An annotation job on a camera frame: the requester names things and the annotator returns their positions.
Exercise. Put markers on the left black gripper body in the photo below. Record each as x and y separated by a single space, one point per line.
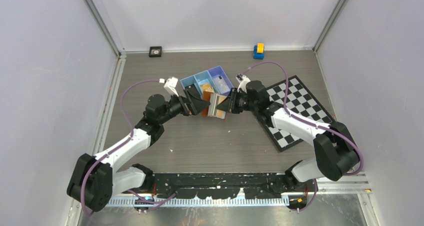
177 106

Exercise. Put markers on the blue yellow toy block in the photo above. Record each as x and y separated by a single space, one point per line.
259 51

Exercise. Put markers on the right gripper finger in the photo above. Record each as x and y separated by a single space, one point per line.
232 96
225 106

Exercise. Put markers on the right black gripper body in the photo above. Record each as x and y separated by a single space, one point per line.
242 102

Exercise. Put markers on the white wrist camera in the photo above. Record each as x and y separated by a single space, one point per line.
243 80
170 85

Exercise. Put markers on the blue three-compartment organizer box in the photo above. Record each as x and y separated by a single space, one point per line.
207 76

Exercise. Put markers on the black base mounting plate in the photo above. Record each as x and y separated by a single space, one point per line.
220 186

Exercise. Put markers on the small black square object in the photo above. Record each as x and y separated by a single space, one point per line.
155 51

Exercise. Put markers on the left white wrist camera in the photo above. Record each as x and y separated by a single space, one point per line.
170 85

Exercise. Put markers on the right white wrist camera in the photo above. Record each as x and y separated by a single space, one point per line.
243 80

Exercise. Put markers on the white item in box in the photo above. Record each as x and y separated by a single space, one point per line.
221 84

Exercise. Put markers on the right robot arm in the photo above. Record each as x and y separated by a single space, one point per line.
335 152

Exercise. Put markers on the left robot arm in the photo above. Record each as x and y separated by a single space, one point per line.
97 178

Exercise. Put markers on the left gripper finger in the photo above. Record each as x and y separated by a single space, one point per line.
194 95
201 109

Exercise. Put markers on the black white checkerboard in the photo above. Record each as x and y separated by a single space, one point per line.
301 101

